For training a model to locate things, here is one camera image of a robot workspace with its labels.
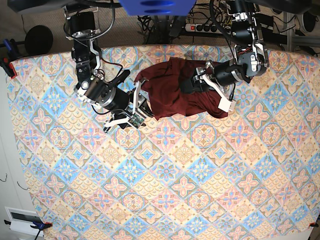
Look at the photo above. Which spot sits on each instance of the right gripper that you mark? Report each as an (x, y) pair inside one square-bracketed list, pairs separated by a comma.
[(122, 105)]

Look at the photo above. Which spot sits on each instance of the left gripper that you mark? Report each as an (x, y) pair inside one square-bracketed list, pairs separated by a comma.
[(204, 80)]

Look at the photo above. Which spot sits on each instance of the maroon t-shirt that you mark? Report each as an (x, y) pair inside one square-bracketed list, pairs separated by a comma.
[(162, 83)]

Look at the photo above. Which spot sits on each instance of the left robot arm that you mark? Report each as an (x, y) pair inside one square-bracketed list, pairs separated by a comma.
[(249, 56)]

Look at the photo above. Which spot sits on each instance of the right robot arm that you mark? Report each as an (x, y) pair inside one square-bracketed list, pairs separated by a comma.
[(80, 27)]

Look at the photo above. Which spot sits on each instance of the white power strip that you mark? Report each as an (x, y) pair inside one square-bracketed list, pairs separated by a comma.
[(200, 28)]

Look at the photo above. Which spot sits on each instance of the black round stool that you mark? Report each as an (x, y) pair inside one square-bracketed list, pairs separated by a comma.
[(38, 40)]

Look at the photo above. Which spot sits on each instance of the patterned tile tablecloth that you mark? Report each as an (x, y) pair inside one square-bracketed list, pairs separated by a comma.
[(253, 175)]

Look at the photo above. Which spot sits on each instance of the blue orange clamp lower left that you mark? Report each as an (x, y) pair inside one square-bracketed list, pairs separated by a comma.
[(37, 226)]

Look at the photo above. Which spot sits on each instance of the white floor outlet box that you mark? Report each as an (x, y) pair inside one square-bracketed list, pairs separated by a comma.
[(22, 220)]

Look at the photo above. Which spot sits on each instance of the orange clamp lower right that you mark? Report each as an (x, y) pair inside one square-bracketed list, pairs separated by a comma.
[(314, 225)]

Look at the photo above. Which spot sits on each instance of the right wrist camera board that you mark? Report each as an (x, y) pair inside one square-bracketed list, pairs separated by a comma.
[(136, 121)]

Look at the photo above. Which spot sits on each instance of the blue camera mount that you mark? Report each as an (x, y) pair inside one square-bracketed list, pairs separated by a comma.
[(157, 7)]

